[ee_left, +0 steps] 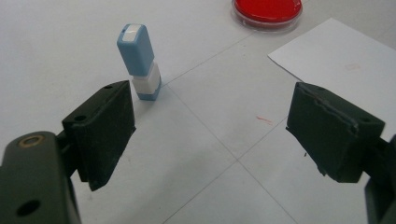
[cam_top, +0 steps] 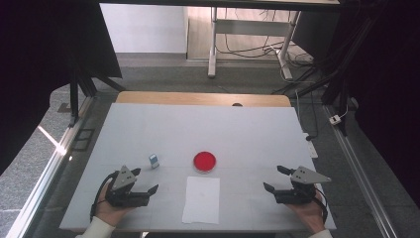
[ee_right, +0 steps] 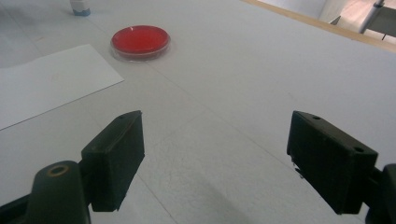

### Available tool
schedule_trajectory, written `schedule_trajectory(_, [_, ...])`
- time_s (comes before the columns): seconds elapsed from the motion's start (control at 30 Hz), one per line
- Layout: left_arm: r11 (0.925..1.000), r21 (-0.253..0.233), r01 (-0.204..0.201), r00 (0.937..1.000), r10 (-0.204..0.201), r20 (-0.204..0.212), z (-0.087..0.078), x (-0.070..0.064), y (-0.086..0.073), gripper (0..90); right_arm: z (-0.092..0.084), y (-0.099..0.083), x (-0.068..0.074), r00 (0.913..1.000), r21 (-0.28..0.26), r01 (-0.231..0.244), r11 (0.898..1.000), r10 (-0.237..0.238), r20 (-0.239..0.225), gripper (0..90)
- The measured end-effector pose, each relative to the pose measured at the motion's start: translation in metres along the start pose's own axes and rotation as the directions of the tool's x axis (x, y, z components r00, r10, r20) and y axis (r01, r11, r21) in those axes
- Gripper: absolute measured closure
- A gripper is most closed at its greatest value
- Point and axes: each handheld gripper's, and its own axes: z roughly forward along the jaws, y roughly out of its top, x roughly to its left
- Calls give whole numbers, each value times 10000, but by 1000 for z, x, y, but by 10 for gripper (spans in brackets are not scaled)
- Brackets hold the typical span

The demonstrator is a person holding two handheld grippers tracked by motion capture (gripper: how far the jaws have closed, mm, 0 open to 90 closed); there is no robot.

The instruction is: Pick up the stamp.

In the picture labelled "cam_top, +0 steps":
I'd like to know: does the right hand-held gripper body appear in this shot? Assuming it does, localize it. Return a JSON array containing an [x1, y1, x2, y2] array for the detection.
[[272, 166, 333, 205]]

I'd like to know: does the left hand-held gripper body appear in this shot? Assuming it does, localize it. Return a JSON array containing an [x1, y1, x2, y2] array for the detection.
[[104, 165, 152, 208]]

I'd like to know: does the small blue white stamp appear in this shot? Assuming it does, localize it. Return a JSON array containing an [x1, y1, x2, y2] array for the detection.
[[148, 153, 160, 170]]

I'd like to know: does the white paper sheet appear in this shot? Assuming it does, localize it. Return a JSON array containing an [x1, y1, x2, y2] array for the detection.
[[181, 176, 221, 225]]

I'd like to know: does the round red ink pad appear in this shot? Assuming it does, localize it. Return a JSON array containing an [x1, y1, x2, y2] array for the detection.
[[192, 151, 218, 175]]

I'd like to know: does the person's left hand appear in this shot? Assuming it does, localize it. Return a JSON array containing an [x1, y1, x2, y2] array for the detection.
[[95, 182, 135, 228]]

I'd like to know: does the person's right hand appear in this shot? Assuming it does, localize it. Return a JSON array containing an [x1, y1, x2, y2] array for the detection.
[[285, 191, 328, 234]]

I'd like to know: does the white power strip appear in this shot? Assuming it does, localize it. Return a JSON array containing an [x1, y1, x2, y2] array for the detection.
[[302, 132, 319, 159]]

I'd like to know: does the white cover board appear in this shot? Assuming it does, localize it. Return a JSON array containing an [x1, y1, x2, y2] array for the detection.
[[58, 102, 337, 232]]

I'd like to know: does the black tripod stand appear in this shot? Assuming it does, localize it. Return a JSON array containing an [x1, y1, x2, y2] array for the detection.
[[67, 72, 127, 128]]

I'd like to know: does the wooden table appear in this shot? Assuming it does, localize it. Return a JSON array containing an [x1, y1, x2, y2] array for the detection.
[[58, 90, 337, 234]]

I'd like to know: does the black curtain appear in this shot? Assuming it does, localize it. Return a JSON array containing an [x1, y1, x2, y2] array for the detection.
[[0, 0, 123, 177], [340, 0, 420, 207]]

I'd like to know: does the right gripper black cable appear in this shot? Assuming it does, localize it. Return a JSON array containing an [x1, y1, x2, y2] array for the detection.
[[313, 187, 329, 223]]

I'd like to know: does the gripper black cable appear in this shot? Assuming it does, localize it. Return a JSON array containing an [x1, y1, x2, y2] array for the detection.
[[313, 187, 329, 223], [89, 170, 119, 223]]

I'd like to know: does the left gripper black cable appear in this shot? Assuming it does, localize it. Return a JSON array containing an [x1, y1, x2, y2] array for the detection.
[[89, 170, 119, 223]]

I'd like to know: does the dark floor hatch frame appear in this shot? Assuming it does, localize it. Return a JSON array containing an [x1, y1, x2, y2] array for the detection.
[[72, 128, 96, 153]]

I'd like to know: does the aluminium floor rail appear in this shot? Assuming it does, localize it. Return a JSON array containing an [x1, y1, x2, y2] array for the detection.
[[323, 104, 399, 238], [6, 95, 95, 238]]

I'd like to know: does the tangle of dark floor cables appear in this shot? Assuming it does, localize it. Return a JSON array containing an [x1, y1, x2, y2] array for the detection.
[[216, 8, 315, 67]]

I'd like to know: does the white metal desk frame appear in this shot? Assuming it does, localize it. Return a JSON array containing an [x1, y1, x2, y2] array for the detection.
[[207, 7, 302, 80]]

